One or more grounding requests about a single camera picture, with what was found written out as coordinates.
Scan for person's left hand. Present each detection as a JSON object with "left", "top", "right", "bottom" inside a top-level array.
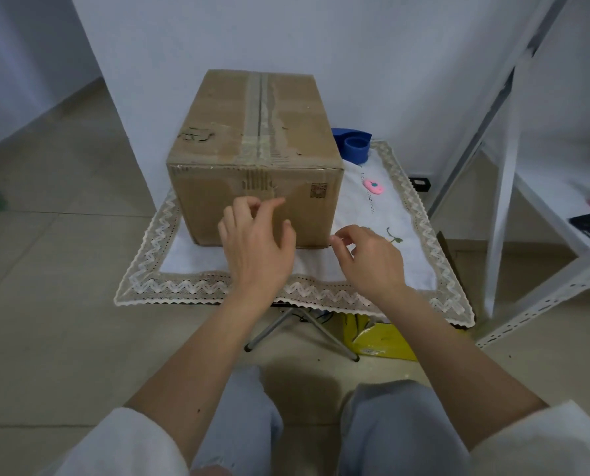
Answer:
[{"left": 218, "top": 195, "right": 297, "bottom": 299}]

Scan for person's right hand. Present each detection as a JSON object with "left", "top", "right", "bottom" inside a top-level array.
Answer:
[{"left": 329, "top": 224, "right": 406, "bottom": 299}]

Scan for person's right forearm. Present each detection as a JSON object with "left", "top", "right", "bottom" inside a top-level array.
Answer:
[{"left": 372, "top": 286, "right": 549, "bottom": 452}]

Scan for person's left forearm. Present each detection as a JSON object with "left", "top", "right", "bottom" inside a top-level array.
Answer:
[{"left": 124, "top": 287, "right": 296, "bottom": 466}]

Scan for white lace-edged tablecloth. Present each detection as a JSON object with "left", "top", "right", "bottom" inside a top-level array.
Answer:
[{"left": 114, "top": 140, "right": 476, "bottom": 328}]

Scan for brown taped cardboard box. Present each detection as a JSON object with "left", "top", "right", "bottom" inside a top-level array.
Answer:
[{"left": 166, "top": 69, "right": 345, "bottom": 250}]

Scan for metal folding table legs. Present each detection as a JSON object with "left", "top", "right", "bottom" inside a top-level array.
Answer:
[{"left": 244, "top": 303, "right": 360, "bottom": 364}]

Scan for yellow plastic bag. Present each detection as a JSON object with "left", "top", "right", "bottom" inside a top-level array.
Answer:
[{"left": 342, "top": 313, "right": 420, "bottom": 363}]

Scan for blue tape dispenser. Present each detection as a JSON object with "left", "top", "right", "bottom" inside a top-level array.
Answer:
[{"left": 331, "top": 128, "right": 373, "bottom": 166}]

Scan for white metal shelf rack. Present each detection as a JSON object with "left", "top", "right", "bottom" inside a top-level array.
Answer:
[{"left": 426, "top": 0, "right": 590, "bottom": 349}]

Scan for person's right leg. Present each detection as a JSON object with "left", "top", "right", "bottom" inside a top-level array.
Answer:
[{"left": 337, "top": 380, "right": 472, "bottom": 476}]

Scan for person's leg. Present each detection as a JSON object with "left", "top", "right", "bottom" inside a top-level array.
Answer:
[
  {"left": 190, "top": 366, "right": 284, "bottom": 476},
  {"left": 337, "top": 380, "right": 472, "bottom": 476}
]

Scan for person's left leg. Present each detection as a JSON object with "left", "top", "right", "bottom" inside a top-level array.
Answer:
[{"left": 190, "top": 366, "right": 284, "bottom": 476}]

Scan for person's white left sleeve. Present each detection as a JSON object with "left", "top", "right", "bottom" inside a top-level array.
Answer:
[{"left": 41, "top": 406, "right": 192, "bottom": 476}]

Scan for person's white sleeve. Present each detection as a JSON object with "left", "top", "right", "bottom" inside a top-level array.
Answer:
[
  {"left": 41, "top": 406, "right": 192, "bottom": 476},
  {"left": 466, "top": 400, "right": 590, "bottom": 476}
]

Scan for person's white right sleeve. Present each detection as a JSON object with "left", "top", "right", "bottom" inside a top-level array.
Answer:
[{"left": 466, "top": 400, "right": 590, "bottom": 476}]

